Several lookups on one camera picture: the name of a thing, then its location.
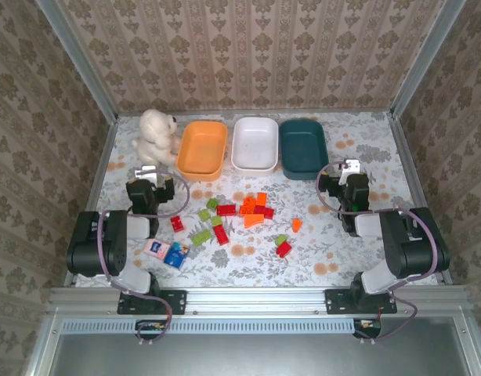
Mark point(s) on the small green lego brick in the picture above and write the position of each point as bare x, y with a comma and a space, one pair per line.
281, 239
204, 214
216, 221
212, 203

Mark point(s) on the orange wedge lego piece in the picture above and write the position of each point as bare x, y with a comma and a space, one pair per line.
297, 225

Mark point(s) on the long green lego brick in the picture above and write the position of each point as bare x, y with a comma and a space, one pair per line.
200, 237

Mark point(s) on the long red lego brick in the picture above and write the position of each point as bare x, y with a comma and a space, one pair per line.
221, 235

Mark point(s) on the orange square lego brick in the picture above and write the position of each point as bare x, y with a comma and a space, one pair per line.
248, 202

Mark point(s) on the orange curved lego piece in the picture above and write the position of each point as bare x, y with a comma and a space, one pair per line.
254, 220

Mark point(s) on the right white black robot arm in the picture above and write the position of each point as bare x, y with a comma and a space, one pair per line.
413, 246

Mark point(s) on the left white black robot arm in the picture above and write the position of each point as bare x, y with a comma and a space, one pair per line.
91, 243

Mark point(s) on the teal plastic container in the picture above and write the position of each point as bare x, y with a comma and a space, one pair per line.
303, 149

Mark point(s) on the white plush dog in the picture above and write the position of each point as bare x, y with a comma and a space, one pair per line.
154, 133

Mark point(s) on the pink tissue pack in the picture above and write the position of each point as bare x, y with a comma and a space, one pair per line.
156, 248

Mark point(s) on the orange plastic container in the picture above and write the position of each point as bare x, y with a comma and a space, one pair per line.
201, 137

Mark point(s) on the blue tissue pack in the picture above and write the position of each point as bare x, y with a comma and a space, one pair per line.
176, 256

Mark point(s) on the white plastic container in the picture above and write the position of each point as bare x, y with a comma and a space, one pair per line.
254, 145

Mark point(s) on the floral table cloth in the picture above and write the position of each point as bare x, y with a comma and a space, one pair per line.
264, 266

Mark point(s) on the grey metal sheet panel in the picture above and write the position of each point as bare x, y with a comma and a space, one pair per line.
264, 352

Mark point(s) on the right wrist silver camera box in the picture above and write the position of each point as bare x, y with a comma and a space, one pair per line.
351, 165

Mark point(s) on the aluminium table side rail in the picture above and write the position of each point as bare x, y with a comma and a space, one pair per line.
92, 196
417, 188

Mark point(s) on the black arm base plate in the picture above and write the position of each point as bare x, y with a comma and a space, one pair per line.
174, 301
336, 301

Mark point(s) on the aluminium mounting rail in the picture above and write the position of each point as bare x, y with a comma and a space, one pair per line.
256, 299

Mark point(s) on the aluminium frame post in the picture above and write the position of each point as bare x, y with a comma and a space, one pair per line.
78, 62
428, 58

